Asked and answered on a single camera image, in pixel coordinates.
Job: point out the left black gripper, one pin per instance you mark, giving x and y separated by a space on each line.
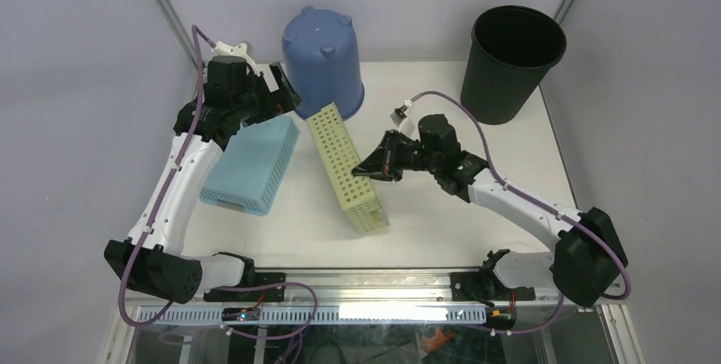
286 99

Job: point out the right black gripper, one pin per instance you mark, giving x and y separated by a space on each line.
382 163

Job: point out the light green plastic basket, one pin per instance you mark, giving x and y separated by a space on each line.
357 196

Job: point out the large blue plastic bucket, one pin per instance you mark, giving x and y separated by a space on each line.
322 61

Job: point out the light blue plastic basket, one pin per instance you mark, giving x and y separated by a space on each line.
249 173

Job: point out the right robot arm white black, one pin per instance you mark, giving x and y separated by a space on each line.
585 254

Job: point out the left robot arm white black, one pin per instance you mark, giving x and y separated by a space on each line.
150 260

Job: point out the black plastic bucket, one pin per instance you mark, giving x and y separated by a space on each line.
512 49

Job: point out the orange object under table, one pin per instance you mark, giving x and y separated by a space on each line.
433 337

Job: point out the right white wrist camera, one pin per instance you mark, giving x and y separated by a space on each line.
402 118

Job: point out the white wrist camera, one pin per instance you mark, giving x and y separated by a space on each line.
402 118
238 50

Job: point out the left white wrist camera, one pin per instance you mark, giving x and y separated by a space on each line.
238 50

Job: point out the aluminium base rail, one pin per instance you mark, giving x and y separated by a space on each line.
337 286

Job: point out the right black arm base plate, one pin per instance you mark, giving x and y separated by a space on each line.
485 288

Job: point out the left corner aluminium post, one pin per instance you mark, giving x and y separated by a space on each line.
177 28

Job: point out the white slotted cable duct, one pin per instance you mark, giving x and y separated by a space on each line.
343 314

